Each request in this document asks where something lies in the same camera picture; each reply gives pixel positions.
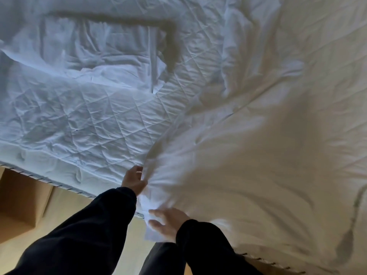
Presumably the person's right hand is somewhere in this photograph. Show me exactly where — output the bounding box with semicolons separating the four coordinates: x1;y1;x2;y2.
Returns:
148;208;191;244

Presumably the person's left hand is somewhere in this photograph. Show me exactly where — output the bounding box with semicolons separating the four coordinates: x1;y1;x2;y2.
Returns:
121;165;148;197

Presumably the white duvet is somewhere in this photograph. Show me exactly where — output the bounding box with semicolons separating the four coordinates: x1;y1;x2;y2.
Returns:
137;0;367;275

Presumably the person's right forearm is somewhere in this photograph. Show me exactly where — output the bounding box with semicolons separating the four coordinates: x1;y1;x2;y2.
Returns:
175;219;264;275

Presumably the person's left forearm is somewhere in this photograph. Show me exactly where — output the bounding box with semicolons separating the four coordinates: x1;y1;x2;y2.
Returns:
4;187;138;275

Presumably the quilted white mattress pad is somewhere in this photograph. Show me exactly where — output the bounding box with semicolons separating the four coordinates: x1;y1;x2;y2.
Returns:
0;0;287;198

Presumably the light wooden nightstand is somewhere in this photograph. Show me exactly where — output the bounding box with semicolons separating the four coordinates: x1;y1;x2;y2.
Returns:
0;166;55;245

